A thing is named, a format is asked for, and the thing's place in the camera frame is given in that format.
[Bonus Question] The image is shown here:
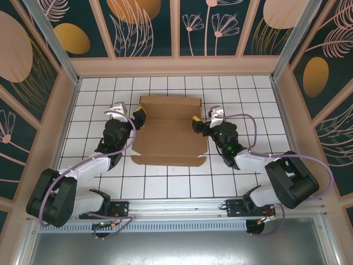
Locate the brown cardboard box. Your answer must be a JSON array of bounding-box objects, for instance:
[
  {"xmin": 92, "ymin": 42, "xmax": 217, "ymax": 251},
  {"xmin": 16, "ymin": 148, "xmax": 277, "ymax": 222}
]
[{"xmin": 130, "ymin": 95, "xmax": 208, "ymax": 168}]

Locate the small circuit board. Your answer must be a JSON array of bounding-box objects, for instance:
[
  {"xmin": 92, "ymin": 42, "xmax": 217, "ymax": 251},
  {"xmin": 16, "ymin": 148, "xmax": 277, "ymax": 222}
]
[{"xmin": 92, "ymin": 220, "xmax": 118, "ymax": 230}]

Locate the grey metal plate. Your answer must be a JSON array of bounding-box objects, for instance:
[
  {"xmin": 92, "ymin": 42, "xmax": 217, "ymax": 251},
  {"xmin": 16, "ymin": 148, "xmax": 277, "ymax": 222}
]
[{"xmin": 16, "ymin": 218, "xmax": 341, "ymax": 265}]

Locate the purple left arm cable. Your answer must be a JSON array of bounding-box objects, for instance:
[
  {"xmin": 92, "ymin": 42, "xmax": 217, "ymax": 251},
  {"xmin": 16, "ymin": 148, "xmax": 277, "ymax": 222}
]
[{"xmin": 38, "ymin": 115, "xmax": 137, "ymax": 241}]

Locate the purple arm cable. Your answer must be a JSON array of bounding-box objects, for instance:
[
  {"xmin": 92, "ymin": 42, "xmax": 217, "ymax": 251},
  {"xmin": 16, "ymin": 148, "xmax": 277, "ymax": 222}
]
[
  {"xmin": 38, "ymin": 115, "xmax": 137, "ymax": 241},
  {"xmin": 216, "ymin": 113, "xmax": 334, "ymax": 238}
]

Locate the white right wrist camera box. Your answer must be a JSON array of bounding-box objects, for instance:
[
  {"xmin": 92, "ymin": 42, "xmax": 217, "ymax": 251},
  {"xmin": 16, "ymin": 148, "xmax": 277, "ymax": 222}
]
[{"xmin": 207, "ymin": 105, "xmax": 224, "ymax": 128}]

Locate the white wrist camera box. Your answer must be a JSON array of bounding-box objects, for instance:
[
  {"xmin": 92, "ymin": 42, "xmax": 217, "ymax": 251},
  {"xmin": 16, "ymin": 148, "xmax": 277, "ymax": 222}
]
[
  {"xmin": 207, "ymin": 105, "xmax": 224, "ymax": 128},
  {"xmin": 104, "ymin": 101, "xmax": 128, "ymax": 121}
]

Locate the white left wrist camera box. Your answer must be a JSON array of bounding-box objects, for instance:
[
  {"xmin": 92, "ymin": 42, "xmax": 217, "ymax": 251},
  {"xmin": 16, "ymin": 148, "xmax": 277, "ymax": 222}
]
[{"xmin": 104, "ymin": 101, "xmax": 128, "ymax": 121}]

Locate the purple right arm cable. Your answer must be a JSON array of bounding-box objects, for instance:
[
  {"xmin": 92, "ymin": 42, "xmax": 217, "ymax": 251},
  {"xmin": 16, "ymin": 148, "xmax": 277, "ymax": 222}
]
[{"xmin": 216, "ymin": 113, "xmax": 334, "ymax": 238}]

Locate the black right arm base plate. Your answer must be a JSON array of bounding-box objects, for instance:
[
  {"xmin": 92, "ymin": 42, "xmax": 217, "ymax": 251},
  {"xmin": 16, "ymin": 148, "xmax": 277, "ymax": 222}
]
[{"xmin": 225, "ymin": 199, "xmax": 276, "ymax": 219}]

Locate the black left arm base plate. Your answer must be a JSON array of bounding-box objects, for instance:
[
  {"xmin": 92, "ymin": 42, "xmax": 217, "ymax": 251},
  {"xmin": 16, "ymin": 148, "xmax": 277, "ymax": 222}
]
[{"xmin": 79, "ymin": 200, "xmax": 130, "ymax": 220}]

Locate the aluminium mounting rail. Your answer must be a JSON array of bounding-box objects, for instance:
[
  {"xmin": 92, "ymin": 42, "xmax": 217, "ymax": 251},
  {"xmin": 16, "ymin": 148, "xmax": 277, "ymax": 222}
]
[{"xmin": 26, "ymin": 195, "xmax": 329, "ymax": 221}]

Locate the grey slotted cable duct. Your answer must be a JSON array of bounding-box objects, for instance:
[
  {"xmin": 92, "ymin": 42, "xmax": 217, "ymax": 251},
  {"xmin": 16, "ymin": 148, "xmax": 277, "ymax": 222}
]
[{"xmin": 38, "ymin": 220, "xmax": 248, "ymax": 233}]

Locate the aluminium frame post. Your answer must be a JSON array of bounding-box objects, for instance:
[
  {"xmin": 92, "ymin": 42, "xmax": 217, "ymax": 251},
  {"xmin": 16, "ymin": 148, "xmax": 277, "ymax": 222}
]
[
  {"xmin": 270, "ymin": 0, "xmax": 318, "ymax": 82},
  {"xmin": 22, "ymin": 0, "xmax": 81, "ymax": 85}
]

